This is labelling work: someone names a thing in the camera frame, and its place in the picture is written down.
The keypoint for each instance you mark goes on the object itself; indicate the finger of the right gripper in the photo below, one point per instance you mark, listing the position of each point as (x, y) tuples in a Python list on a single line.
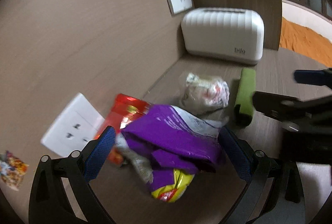
[(321, 77), (280, 107)]

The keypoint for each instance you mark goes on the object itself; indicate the purple snack bag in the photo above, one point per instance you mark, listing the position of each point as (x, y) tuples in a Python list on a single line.
[(178, 145)]

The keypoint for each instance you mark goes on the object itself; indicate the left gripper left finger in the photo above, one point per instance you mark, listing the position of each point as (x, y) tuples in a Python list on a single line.
[(48, 201)]

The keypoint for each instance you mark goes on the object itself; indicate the white ribbed speaker box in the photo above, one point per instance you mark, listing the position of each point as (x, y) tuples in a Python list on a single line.
[(224, 33)]

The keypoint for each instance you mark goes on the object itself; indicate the green tube wrapper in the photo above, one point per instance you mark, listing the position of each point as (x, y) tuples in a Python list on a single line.
[(243, 111)]

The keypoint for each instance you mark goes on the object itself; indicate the colourful wall stickers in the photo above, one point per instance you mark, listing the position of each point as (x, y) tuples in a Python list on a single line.
[(13, 170)]

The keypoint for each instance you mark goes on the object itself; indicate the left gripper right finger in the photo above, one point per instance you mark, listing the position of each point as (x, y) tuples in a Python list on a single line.
[(273, 191)]

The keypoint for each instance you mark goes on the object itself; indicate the orange bed blanket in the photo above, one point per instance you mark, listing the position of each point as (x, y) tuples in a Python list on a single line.
[(305, 41)]

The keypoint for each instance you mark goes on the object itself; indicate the pink white long wrapper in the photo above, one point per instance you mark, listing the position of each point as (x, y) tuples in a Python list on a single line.
[(141, 164)]

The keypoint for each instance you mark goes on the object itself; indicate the crumpled clear white wrapper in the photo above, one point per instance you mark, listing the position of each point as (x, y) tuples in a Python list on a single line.
[(203, 94)]

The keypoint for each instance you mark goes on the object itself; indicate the lower white wall socket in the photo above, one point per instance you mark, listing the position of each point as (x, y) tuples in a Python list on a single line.
[(73, 128)]

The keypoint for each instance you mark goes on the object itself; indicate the red snack box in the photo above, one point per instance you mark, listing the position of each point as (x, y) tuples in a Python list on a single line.
[(125, 109)]

